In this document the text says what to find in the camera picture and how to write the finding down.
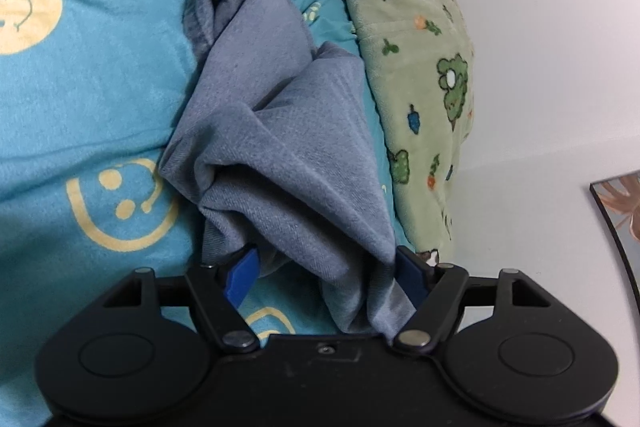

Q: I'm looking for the grey-blue garment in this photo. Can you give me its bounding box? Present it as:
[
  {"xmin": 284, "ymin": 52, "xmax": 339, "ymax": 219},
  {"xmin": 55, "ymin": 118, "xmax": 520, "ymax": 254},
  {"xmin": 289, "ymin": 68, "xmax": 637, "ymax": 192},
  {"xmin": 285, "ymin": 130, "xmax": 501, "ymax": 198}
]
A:
[{"xmin": 159, "ymin": 0, "xmax": 426, "ymax": 338}]

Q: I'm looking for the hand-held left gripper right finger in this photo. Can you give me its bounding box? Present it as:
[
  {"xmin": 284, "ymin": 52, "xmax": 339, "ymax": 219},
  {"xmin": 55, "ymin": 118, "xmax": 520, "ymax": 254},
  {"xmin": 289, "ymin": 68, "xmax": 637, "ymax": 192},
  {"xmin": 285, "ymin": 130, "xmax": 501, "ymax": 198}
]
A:
[{"xmin": 392, "ymin": 245, "xmax": 551, "ymax": 351}]

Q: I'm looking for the teal smiley print bedsheet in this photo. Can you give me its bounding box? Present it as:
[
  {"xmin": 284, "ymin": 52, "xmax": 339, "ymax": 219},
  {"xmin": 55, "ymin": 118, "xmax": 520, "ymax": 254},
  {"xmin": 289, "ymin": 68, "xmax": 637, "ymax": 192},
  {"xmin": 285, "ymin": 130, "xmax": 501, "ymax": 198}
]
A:
[{"xmin": 0, "ymin": 0, "xmax": 401, "ymax": 427}]

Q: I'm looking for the green printed fleece blanket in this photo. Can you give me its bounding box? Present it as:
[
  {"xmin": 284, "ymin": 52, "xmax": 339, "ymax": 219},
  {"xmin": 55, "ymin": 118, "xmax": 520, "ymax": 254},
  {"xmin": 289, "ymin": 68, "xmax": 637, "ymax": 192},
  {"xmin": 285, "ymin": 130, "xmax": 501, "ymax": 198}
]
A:
[{"xmin": 327, "ymin": 0, "xmax": 476, "ymax": 265}]

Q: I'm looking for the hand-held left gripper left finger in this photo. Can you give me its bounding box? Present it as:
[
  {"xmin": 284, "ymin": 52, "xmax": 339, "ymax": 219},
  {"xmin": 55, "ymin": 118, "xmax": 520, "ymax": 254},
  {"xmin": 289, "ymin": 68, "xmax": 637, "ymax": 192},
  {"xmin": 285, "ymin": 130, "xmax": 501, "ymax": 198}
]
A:
[{"xmin": 102, "ymin": 246, "xmax": 261, "ymax": 353}]

